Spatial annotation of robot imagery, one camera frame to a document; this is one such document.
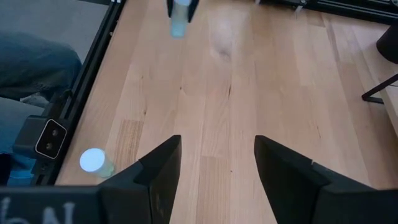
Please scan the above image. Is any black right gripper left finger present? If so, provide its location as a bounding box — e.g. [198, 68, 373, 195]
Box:
[0, 134, 183, 224]

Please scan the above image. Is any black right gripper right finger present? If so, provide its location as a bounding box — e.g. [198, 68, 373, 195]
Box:
[254, 135, 398, 224]

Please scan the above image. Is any green medicine bottle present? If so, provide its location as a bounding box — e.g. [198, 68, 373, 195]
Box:
[79, 147, 116, 179]
[170, 0, 191, 40]

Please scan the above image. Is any person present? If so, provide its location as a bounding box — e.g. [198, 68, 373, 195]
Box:
[0, 29, 83, 187]

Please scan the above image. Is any black table-level camera box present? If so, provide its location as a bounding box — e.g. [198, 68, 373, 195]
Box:
[14, 114, 68, 160]

